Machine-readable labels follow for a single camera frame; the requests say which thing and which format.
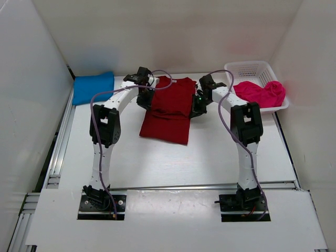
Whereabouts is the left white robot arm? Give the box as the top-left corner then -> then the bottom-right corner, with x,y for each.
83,67 -> 159,215

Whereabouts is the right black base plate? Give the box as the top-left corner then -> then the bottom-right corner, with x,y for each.
214,194 -> 271,223

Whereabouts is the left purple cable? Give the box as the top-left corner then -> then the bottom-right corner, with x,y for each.
89,69 -> 174,217

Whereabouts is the blue t shirt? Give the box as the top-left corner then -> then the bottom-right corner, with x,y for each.
72,71 -> 114,106

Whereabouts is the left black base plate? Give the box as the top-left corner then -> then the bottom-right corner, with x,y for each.
77,194 -> 127,221

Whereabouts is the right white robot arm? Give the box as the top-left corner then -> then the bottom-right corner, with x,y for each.
190,74 -> 264,212

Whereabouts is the purple cable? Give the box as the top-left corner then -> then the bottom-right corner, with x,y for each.
89,69 -> 174,217
209,68 -> 269,219

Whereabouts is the pink t shirt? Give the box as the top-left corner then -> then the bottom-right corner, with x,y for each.
234,81 -> 286,108

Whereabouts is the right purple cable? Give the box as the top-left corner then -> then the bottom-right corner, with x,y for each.
209,68 -> 269,219

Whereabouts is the aluminium frame rail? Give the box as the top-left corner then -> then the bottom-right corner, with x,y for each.
7,77 -> 302,252

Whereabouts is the dark red t shirt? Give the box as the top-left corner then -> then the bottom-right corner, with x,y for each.
139,76 -> 196,145

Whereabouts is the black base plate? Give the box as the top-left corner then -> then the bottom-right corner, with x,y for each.
77,194 -> 127,221
214,194 -> 271,223

